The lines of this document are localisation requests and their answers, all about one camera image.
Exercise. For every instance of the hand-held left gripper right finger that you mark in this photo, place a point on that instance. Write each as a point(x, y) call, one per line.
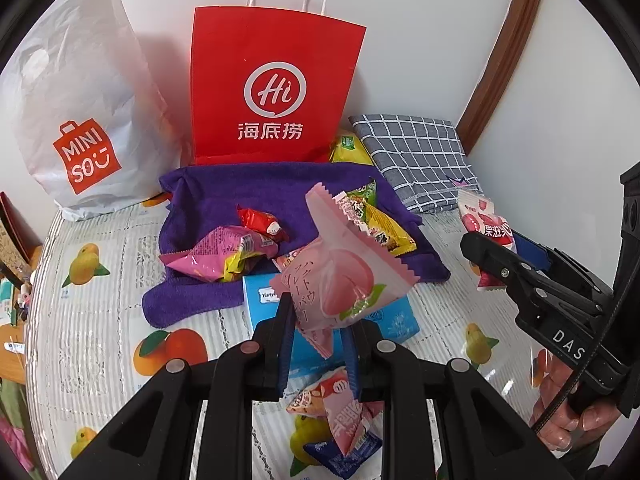
point(367, 355)

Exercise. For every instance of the red paper bag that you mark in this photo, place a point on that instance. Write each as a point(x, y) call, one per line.
point(275, 60)

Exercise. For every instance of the pale pink peach snack packet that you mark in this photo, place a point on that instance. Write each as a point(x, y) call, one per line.
point(340, 270)

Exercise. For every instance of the wooden door frame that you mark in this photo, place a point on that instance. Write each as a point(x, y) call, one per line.
point(505, 60)

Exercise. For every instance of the yellow snack packet green label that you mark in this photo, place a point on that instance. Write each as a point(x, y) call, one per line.
point(350, 152)

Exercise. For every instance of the orange red snack packet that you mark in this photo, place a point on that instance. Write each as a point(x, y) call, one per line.
point(310, 395)

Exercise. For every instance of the blue tissue box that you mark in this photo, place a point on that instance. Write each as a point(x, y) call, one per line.
point(260, 305)

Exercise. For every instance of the white plastic bag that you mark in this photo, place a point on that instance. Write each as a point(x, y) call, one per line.
point(100, 85)

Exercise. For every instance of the yellow brown snack packet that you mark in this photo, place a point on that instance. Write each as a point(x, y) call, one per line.
point(390, 232)

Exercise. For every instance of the person's right hand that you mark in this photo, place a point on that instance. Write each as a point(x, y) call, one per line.
point(560, 422)

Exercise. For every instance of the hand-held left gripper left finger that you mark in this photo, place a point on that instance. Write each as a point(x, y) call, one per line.
point(272, 342)

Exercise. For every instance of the grey checked cloth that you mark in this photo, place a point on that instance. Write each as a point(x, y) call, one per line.
point(415, 160)

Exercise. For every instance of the purple towel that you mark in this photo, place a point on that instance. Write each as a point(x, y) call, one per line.
point(210, 185)

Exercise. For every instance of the red candy packet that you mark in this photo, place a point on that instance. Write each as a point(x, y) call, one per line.
point(260, 222)

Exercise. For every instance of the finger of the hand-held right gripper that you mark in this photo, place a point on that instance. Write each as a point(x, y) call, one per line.
point(495, 260)
point(532, 255)

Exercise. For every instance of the fruit print table cover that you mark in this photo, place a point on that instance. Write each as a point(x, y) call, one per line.
point(100, 310)

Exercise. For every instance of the red white snack packet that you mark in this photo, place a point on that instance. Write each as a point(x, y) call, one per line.
point(480, 220)

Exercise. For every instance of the dark blue snack packet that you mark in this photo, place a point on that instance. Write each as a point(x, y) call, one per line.
point(330, 460)

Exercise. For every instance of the pink yellow snack packet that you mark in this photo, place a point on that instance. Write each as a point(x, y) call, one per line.
point(215, 255)

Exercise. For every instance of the orange white snack packet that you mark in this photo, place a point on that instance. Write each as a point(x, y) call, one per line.
point(290, 260)

